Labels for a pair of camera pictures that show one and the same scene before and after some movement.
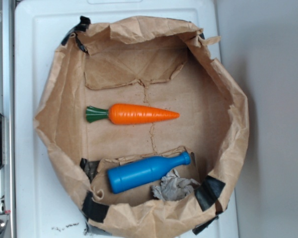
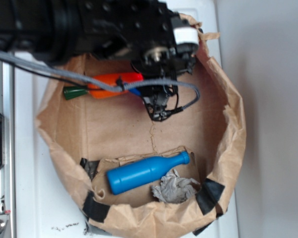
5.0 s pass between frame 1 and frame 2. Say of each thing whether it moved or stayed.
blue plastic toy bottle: stayed
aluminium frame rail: stayed
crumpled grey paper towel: stayed
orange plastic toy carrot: moved
